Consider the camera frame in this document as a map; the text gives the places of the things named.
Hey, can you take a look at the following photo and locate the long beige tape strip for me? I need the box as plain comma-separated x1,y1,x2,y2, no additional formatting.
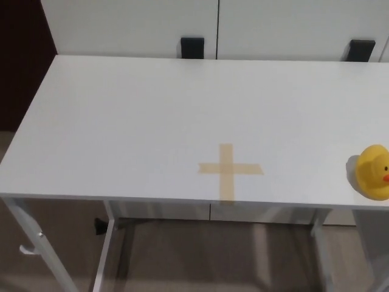
218,143,236,203

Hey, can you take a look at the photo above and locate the white plastic hook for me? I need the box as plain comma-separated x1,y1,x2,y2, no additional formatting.
19,242,39,255

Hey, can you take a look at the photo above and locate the white partition panel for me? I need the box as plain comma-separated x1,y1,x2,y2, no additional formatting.
40,0,220,60
216,0,389,63

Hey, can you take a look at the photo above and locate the black floor foot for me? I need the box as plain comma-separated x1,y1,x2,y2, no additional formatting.
94,217,108,237

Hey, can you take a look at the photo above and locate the grey desk crossbar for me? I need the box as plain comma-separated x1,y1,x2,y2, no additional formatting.
115,217,317,228

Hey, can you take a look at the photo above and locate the white desk leg with hook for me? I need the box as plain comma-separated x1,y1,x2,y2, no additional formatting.
1,196,80,292

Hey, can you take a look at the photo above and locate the black panel bracket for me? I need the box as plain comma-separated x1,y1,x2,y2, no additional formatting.
343,38,376,63
180,36,205,60

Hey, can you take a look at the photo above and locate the white metal desk leg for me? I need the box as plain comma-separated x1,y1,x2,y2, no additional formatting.
309,212,339,292
92,200,119,292

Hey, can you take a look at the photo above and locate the yellow rubber duck toy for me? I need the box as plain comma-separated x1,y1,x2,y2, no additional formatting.
355,144,389,201

